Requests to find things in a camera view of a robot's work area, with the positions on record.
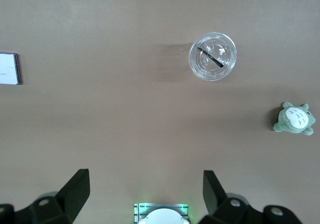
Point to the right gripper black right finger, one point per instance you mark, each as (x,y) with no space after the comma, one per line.
(215,196)

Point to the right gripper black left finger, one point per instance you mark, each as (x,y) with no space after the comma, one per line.
(72,191)

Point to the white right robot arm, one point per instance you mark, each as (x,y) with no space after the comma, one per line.
(163,216)

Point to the brown table cover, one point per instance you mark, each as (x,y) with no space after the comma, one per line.
(125,121)

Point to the grey green plush toy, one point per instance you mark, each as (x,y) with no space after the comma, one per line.
(295,120)

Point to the clear plastic cup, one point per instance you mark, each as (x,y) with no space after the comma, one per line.
(220,71)

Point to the black straw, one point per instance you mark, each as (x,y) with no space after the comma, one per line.
(210,56)

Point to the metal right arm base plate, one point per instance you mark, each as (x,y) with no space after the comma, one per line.
(137,212)

